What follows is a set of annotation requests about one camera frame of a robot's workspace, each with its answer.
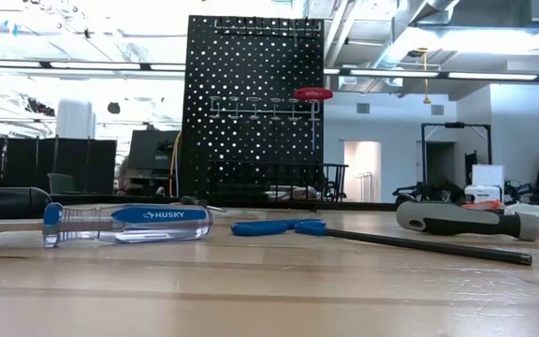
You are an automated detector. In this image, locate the blue T-handle hex key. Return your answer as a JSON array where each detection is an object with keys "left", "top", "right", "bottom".
[{"left": 230, "top": 218, "right": 533, "bottom": 267}]

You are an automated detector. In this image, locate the red T-handle hex key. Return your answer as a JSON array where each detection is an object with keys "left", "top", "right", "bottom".
[{"left": 293, "top": 86, "right": 334, "bottom": 154}]

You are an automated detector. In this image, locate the blue clear Husky screwdriver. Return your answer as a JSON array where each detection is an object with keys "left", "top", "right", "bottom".
[{"left": 0, "top": 201, "right": 214, "bottom": 249}]

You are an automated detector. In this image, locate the grey and black screwdriver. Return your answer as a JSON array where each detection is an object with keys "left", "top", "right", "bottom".
[{"left": 394, "top": 200, "right": 539, "bottom": 242}]

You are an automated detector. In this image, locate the long black screwdriver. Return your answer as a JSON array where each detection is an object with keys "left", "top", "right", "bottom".
[{"left": 0, "top": 185, "right": 53, "bottom": 221}]

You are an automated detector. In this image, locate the black metal pegboard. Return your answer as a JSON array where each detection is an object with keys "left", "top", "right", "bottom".
[{"left": 178, "top": 14, "right": 326, "bottom": 207}]

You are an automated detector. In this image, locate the dark computer monitor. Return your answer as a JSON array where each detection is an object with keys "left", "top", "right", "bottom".
[{"left": 126, "top": 129, "right": 182, "bottom": 172}]

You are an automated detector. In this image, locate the black room partition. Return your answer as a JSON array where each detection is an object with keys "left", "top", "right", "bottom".
[{"left": 0, "top": 135, "right": 118, "bottom": 196}]

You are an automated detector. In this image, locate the white round column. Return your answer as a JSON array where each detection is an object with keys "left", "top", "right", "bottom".
[{"left": 55, "top": 97, "right": 96, "bottom": 139}]

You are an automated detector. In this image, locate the long ceiling light strip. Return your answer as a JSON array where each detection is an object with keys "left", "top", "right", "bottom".
[
  {"left": 324, "top": 67, "right": 539, "bottom": 83},
  {"left": 0, "top": 59, "right": 187, "bottom": 72}
]

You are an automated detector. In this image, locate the grey office chair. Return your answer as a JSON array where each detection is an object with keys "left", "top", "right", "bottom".
[{"left": 46, "top": 171, "right": 78, "bottom": 196}]

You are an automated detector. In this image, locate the white box device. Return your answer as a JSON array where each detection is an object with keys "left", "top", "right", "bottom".
[{"left": 463, "top": 184, "right": 503, "bottom": 204}]

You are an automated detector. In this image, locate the white grid panel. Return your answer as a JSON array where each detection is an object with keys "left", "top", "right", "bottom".
[{"left": 471, "top": 163, "right": 505, "bottom": 187}]

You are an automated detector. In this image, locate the yellow hanging cable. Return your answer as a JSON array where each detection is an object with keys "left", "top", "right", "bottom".
[{"left": 168, "top": 130, "right": 182, "bottom": 198}]

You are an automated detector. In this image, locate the black table frame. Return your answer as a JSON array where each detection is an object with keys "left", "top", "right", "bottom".
[{"left": 0, "top": 191, "right": 444, "bottom": 212}]

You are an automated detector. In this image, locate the yellow ceiling cord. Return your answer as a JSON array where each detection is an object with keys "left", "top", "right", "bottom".
[{"left": 416, "top": 46, "right": 432, "bottom": 105}]

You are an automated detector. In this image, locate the silver ceiling duct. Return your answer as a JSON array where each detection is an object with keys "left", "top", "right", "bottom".
[{"left": 370, "top": 0, "right": 462, "bottom": 71}]

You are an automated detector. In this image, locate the black tube stand frame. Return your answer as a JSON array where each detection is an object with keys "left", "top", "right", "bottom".
[{"left": 420, "top": 122, "right": 493, "bottom": 186}]

